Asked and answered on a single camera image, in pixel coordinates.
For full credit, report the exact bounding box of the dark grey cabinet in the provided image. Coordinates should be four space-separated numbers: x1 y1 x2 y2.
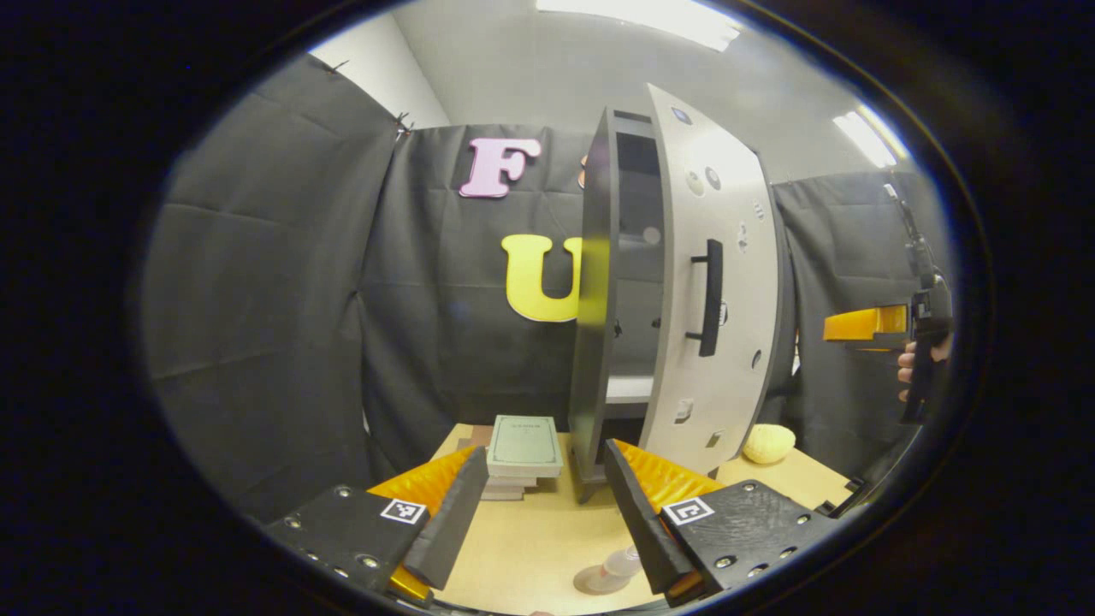
569 107 796 506

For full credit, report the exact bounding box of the small black bracket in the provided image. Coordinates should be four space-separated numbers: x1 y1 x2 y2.
817 479 869 519

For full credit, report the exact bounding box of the round brown coaster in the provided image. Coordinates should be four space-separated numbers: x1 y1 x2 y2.
573 565 634 595

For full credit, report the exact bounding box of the yellow plush toy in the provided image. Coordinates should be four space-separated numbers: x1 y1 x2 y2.
742 423 796 465

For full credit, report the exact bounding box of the black cabinet door handle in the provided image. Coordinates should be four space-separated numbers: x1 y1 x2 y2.
684 239 725 358

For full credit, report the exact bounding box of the clear plastic bottle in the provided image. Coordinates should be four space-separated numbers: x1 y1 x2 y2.
601 546 644 584

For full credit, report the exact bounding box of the green book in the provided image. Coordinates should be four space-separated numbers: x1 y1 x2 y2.
487 415 565 478

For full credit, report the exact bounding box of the black backdrop cloth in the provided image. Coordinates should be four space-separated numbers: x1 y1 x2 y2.
141 53 955 523

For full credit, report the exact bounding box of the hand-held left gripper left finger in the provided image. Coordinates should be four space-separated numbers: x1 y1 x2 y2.
261 445 490 604

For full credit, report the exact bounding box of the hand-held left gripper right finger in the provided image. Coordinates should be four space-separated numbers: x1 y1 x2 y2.
604 440 843 610

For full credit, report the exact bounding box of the brown book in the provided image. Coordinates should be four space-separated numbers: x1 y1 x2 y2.
466 426 542 490

